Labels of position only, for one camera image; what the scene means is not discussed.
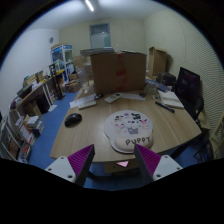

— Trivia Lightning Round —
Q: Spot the black computer mouse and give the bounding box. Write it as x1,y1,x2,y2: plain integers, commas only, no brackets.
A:
64,113,82,127

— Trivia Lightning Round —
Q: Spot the large cardboard box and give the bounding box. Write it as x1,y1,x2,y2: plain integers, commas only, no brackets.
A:
91,52,146,94

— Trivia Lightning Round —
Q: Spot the window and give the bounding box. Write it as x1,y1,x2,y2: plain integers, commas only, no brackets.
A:
90,23,111,48

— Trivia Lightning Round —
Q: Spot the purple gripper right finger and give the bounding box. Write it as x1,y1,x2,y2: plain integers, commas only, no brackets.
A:
134,144,182,184

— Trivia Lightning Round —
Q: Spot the open notebook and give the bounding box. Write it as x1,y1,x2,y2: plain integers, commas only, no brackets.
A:
158,91,184,109

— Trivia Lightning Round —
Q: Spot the blue white arcade cabinet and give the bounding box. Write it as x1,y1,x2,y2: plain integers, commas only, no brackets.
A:
51,44,75,82

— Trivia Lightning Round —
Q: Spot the tall cardboard box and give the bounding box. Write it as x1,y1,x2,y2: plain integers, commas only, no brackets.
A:
148,47,167,76

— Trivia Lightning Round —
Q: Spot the black office chair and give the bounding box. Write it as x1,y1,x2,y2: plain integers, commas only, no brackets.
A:
174,67,204,120

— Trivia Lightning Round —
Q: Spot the wooden bookshelf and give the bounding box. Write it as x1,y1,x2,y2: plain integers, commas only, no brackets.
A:
0,70,63,162

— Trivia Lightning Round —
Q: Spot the white keyboard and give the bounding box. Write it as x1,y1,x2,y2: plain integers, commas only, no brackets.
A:
78,100,97,110

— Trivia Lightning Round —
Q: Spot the white remote control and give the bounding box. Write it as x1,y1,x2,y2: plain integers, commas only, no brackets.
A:
104,93,121,104

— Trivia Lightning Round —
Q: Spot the black pen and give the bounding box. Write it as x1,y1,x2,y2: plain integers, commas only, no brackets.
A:
155,101,175,113

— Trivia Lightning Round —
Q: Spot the ceiling light tube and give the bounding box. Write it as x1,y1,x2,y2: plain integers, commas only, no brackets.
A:
85,0,94,12

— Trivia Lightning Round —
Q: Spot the puppy print mouse pad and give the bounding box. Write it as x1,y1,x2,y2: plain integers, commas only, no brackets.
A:
104,110,154,154

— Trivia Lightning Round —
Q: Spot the white paper sheet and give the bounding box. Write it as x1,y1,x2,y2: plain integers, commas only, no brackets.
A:
70,94,95,108

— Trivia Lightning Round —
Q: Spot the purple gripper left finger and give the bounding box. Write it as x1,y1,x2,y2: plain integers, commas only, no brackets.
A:
46,145,95,186

